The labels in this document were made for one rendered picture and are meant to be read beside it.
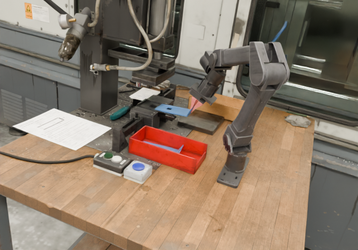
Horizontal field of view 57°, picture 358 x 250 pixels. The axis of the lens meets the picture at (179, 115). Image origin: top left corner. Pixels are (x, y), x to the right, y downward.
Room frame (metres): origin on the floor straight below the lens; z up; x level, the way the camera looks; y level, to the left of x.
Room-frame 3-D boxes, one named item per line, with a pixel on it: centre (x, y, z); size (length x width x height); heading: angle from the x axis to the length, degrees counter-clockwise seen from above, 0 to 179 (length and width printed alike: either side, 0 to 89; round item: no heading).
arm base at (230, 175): (0.96, -0.21, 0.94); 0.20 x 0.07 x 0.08; 160
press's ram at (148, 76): (1.26, 0.18, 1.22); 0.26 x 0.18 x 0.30; 70
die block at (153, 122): (1.25, 0.11, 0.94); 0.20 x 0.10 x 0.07; 160
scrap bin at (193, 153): (1.00, 0.02, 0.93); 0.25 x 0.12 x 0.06; 70
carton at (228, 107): (1.45, -0.18, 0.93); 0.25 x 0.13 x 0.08; 70
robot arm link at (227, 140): (0.97, -0.20, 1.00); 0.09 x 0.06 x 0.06; 116
